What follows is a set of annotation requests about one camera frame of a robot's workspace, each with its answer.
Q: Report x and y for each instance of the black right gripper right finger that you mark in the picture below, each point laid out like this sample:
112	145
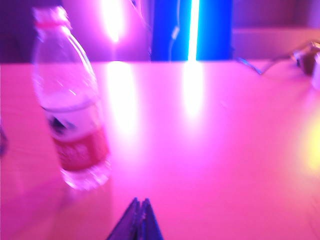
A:
150	225

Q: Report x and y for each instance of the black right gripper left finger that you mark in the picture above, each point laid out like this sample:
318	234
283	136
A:
127	225

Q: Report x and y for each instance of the clear water bottle red label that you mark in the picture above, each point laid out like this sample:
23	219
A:
75	150

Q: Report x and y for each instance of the clear glass mug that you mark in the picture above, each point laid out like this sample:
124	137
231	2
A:
3	142

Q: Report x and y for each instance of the blue-white light tube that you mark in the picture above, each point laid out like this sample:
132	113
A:
193	30

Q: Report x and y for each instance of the brown rounded object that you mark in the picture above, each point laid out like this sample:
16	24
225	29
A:
311	62

